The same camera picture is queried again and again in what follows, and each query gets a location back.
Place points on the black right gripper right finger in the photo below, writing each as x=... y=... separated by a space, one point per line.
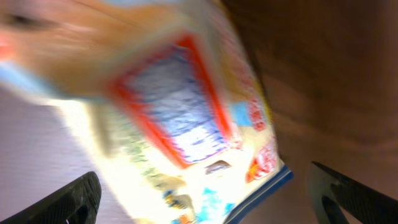
x=331 y=192

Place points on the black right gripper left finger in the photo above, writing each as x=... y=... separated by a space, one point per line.
x=76 y=203

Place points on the yellow wet wipes pack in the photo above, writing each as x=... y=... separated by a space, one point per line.
x=159 y=93

